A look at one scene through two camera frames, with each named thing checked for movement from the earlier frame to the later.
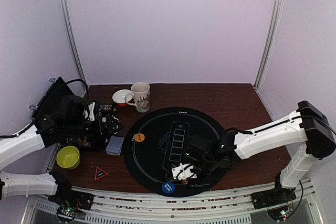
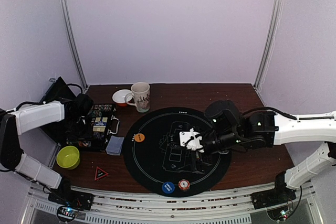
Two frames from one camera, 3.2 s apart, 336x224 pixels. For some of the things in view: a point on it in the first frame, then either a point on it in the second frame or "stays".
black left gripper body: [97, 132] -> [76, 129]
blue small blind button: [168, 188] stays
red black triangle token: [100, 173] stays
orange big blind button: [139, 137] stays
